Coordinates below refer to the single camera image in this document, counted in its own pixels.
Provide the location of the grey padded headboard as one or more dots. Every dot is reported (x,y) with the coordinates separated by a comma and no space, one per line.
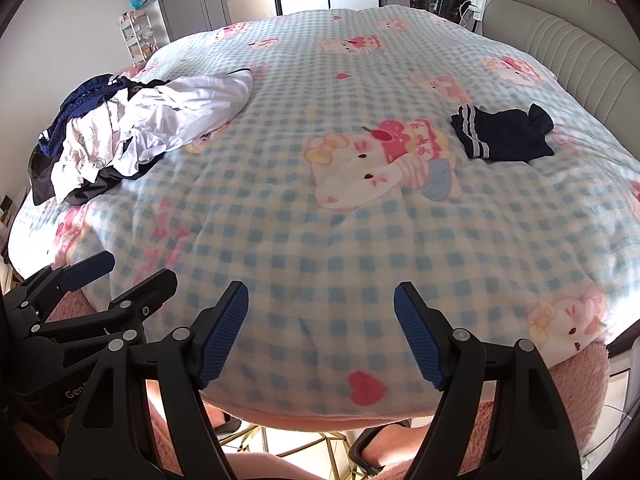
(565,40)

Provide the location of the navy striped folded garment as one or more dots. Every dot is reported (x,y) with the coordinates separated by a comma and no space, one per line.
(505,132)

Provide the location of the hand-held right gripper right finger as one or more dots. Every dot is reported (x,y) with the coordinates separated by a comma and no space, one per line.
(420,342)

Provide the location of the gold metal frame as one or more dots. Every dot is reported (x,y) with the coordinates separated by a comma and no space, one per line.
(300,447)

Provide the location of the white garment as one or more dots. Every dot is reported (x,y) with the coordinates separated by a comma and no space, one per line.
(195,105)

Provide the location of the black slipper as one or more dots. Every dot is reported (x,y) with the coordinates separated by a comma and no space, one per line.
(365,442)

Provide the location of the pink fluffy bed sheet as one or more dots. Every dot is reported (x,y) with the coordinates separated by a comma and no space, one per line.
(570,385)

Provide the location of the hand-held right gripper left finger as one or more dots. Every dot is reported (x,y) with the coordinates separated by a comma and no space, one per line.
(222,342)

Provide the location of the white shelf rack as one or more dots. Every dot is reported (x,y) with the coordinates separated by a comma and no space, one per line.
(137,37)

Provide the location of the white power strip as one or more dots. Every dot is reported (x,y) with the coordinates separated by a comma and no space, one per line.
(478,6)

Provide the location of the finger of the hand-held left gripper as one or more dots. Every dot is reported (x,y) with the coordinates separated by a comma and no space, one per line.
(145,292)
(90,265)

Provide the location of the checked cartoon print blanket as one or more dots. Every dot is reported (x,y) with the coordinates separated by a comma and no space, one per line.
(310,240)

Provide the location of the person's leg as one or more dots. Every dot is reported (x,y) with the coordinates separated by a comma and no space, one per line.
(320,467)

